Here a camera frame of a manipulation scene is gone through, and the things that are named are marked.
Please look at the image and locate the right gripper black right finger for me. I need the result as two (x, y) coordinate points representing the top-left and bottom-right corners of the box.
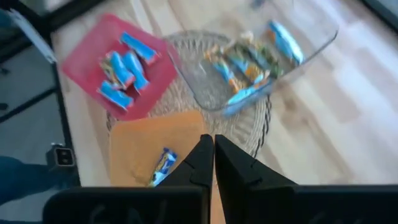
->
(214, 134), (398, 224)

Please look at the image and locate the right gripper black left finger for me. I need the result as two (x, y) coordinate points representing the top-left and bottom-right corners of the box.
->
(42, 133), (215, 224)

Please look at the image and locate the dark blue yellow granola bar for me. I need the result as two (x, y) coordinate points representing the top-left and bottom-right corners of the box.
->
(148, 147), (178, 188)

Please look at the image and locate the light blue granola bar red end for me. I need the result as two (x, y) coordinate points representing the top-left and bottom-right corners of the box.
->
(97, 80), (134, 112)
(108, 51), (137, 90)
(123, 51), (150, 94)
(119, 30), (159, 65)

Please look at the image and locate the green red yellow granola bar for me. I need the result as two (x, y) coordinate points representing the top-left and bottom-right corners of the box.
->
(99, 55), (121, 91)

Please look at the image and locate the orange translucent plastic bin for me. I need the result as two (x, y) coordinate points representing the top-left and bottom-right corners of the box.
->
(108, 109), (225, 224)

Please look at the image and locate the round woven placemat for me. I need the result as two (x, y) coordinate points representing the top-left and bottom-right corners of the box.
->
(105, 29), (273, 187)

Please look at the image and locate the pink translucent plastic bin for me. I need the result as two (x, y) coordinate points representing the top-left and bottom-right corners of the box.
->
(60, 12), (180, 122)

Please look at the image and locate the clear plastic bin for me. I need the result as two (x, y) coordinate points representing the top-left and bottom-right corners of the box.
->
(166, 0), (340, 112)

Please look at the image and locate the white flat strip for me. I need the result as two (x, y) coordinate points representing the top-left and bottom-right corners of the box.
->
(5, 8), (59, 65)

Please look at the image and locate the small grey camera box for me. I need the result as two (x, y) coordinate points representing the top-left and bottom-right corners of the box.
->
(45, 143), (78, 172)

